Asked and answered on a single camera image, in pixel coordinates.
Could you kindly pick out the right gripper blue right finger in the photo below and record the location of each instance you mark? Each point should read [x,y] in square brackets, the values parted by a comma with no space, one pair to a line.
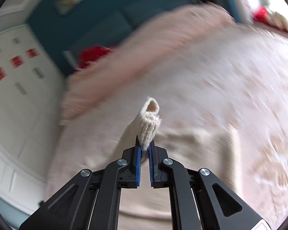
[199,199]

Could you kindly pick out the white wardrobe with red decals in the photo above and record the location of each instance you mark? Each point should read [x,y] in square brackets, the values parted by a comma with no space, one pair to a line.
[31,87]

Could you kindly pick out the red cloth by window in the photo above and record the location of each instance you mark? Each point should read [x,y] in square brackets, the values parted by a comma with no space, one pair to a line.
[260,15]

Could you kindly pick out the red pillow on bed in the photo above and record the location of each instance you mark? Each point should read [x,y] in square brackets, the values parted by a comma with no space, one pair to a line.
[92,54]

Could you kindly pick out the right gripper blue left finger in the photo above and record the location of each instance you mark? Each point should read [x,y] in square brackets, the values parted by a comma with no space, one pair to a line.
[90,200]

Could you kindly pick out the cream knit sweater black hearts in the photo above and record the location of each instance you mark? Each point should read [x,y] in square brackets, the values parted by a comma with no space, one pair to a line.
[148,207]

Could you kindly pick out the pink folded duvet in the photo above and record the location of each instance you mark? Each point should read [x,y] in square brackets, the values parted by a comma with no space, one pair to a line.
[160,36]

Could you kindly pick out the pink floral bed blanket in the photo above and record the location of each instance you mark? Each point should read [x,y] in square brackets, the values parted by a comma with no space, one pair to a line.
[223,104]

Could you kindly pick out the cream cloth by window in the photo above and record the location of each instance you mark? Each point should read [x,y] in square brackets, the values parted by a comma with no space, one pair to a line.
[277,20]

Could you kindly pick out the teal upholstered headboard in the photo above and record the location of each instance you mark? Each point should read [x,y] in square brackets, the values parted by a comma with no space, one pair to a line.
[119,25]

